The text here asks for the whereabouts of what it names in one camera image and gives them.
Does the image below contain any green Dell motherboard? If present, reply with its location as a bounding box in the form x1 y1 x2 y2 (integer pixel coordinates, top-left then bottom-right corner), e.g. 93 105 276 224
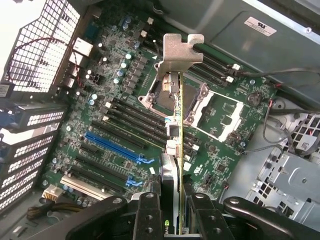
37 11 280 218

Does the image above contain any long black expansion slot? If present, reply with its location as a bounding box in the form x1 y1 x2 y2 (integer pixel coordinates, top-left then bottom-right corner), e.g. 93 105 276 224
69 165 125 194
90 120 146 150
75 154 144 188

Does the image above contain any white PCI expansion slot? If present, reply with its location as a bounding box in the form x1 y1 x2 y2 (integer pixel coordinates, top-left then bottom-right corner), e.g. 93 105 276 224
59 174 108 201

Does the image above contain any long blue expansion slot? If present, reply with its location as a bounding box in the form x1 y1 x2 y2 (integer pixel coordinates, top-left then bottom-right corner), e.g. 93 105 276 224
84 130 157 166

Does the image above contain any grey metal disk bay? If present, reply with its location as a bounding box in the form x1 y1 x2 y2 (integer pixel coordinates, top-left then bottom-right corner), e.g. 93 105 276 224
234 112 320 226

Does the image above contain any white power connector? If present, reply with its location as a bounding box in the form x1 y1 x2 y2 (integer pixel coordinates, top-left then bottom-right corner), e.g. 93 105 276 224
41 184 64 202

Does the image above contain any CPU socket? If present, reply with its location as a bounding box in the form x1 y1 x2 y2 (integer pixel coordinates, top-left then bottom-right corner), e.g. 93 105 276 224
138 62 210 127

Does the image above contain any round coin cell battery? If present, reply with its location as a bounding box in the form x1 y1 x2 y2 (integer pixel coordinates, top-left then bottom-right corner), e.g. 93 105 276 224
246 90 263 106

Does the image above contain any open black PC case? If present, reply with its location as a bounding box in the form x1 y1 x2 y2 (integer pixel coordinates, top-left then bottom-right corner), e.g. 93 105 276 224
0 0 320 240

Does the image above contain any sleeved yellow black power cable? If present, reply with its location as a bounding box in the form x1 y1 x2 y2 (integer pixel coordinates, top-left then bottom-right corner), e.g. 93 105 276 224
26 199 85 221

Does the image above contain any thin black wire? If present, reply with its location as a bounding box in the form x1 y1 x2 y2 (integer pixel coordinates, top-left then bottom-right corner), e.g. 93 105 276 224
233 66 320 79

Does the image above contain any red black twisted wire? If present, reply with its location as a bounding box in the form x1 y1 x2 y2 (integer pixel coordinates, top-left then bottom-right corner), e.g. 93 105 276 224
6 36 85 89

